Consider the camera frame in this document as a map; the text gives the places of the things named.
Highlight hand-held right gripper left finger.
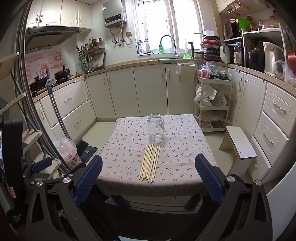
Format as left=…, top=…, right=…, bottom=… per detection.
left=25, top=155, right=103, bottom=241

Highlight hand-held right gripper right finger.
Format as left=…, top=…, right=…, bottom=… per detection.
left=195, top=153, right=274, bottom=241

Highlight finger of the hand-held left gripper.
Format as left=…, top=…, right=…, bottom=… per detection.
left=47, top=162, right=86, bottom=181
left=30, top=157, right=53, bottom=174

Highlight bunch of wooden chopsticks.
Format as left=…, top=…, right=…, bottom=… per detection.
left=138, top=144, right=161, bottom=183

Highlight clear glass jar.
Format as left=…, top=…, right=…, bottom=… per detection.
left=147, top=113, right=165, bottom=146

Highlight clear floral plastic bag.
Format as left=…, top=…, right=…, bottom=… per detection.
left=54, top=137, right=82, bottom=169

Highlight dark bathroom scale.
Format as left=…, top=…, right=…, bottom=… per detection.
left=76, top=139, right=99, bottom=163

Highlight cherry print tablecloth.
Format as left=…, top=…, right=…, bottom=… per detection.
left=95, top=114, right=219, bottom=197

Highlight white step stool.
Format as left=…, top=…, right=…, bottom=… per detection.
left=220, top=126, right=258, bottom=178

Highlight black wok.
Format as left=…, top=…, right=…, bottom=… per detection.
left=30, top=76, right=48, bottom=91

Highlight white plastic bags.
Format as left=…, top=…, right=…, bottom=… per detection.
left=194, top=85, right=218, bottom=102

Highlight black cooking pot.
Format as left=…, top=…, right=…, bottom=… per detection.
left=54, top=65, right=71, bottom=80

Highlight white rolling cart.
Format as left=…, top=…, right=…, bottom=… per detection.
left=195, top=75, right=233, bottom=133

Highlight beige folding rack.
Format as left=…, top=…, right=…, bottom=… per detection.
left=0, top=52, right=60, bottom=181

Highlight cream kitchen base cabinets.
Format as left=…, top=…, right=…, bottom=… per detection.
left=32, top=61, right=296, bottom=169

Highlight white hanging waste bin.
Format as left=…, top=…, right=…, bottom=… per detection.
left=176, top=61, right=197, bottom=82

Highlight white cutting board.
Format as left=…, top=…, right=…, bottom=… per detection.
left=220, top=44, right=230, bottom=63

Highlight grey range hood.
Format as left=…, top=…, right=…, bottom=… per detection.
left=24, top=27, right=80, bottom=50

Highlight dark sauce bottle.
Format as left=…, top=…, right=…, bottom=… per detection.
left=233, top=43, right=242, bottom=65

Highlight black rice cooker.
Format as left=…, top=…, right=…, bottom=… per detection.
left=246, top=47, right=265, bottom=72

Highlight stack of pans and dishes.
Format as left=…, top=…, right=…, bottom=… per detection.
left=194, top=30, right=222, bottom=62

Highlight chrome kitchen faucet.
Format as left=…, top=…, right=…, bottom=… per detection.
left=160, top=35, right=178, bottom=59

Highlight white countertop appliance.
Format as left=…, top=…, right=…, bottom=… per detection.
left=262, top=42, right=290, bottom=75

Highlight cream upper cabinets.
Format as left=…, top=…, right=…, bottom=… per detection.
left=26, top=0, right=93, bottom=29

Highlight microwave oven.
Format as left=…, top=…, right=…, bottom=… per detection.
left=224, top=19, right=243, bottom=40

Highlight white storage shelf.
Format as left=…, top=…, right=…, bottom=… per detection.
left=223, top=23, right=289, bottom=75

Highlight green bag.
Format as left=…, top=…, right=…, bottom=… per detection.
left=237, top=17, right=251, bottom=32

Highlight kitchen window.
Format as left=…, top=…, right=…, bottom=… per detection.
left=132, top=0, right=204, bottom=55

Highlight pink wall sticker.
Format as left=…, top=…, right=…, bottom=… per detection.
left=24, top=52, right=64, bottom=85

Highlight wall rack with kitchen utensils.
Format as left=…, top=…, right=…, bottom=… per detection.
left=75, top=37, right=106, bottom=72

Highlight wire window basket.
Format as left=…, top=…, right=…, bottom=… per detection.
left=136, top=40, right=153, bottom=55

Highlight water heater hoses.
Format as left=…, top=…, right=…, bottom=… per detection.
left=110, top=23, right=132, bottom=47

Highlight silver wall water heater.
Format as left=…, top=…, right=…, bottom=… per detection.
left=102, top=0, right=127, bottom=29

